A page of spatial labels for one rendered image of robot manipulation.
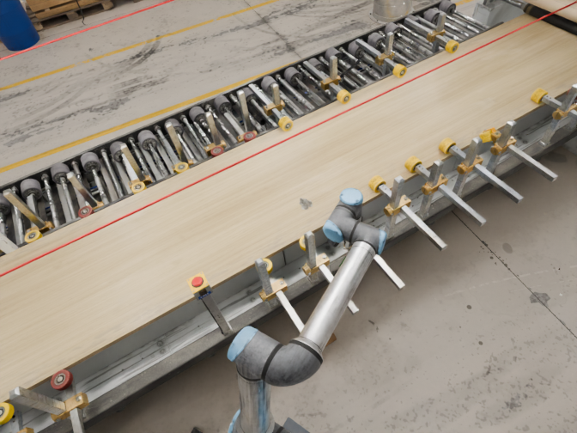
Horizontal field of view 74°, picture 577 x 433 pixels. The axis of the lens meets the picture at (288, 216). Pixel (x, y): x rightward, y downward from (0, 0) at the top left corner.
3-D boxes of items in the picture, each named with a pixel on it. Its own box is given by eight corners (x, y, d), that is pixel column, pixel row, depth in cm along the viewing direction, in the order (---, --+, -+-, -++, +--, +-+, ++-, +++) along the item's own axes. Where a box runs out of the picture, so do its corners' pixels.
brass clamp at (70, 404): (89, 405, 165) (83, 403, 161) (58, 423, 162) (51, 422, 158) (87, 393, 169) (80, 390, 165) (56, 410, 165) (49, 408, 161)
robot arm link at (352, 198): (334, 199, 148) (345, 181, 153) (334, 218, 158) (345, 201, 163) (356, 208, 145) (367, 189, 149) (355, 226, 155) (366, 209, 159)
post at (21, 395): (87, 417, 174) (18, 394, 136) (80, 422, 173) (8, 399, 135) (86, 410, 176) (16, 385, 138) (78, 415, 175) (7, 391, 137)
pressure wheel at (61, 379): (61, 391, 171) (45, 385, 162) (71, 374, 176) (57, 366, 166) (75, 397, 169) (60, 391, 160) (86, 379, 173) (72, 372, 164)
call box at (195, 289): (214, 293, 155) (209, 284, 148) (197, 301, 153) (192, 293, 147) (207, 280, 158) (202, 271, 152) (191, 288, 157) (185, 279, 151)
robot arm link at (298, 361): (300, 397, 102) (392, 225, 139) (260, 373, 106) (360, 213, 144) (300, 409, 110) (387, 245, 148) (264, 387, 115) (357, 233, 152)
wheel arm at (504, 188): (521, 201, 193) (524, 196, 190) (516, 204, 192) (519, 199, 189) (448, 145, 220) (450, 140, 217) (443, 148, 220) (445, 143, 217)
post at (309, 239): (318, 283, 206) (314, 234, 168) (312, 287, 206) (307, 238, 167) (314, 278, 208) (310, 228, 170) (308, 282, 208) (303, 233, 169)
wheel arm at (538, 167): (555, 179, 199) (558, 175, 196) (551, 182, 198) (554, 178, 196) (498, 140, 219) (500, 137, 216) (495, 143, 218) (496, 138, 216)
